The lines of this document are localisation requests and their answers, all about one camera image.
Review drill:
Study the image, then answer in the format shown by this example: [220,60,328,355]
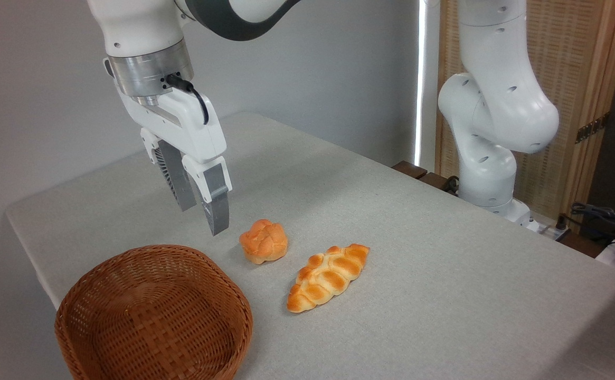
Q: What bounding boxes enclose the braided long bread loaf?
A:
[286,243,371,314]

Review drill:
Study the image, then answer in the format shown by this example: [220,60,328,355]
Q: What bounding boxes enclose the black cable bundle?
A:
[570,202,615,273]

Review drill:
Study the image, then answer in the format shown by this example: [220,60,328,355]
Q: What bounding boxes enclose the grey tablecloth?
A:
[5,111,615,380]

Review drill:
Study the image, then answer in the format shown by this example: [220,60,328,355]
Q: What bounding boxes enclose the round orange bread roll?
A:
[239,218,289,265]

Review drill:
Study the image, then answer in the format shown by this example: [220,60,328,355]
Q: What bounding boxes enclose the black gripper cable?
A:
[165,74,211,126]

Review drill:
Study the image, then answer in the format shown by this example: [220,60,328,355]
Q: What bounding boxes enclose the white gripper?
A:
[118,91,233,236]

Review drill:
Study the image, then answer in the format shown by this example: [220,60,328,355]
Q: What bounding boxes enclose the wooden rattan folding screen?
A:
[436,0,615,229]

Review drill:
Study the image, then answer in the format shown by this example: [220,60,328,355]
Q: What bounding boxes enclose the metal screen hinge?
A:
[575,112,611,145]

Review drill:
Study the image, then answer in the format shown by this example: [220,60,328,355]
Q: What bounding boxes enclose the dark wooden block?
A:
[392,160,428,180]
[418,172,453,192]

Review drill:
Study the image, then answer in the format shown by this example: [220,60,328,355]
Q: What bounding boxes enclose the brown woven wicker basket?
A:
[54,244,254,380]

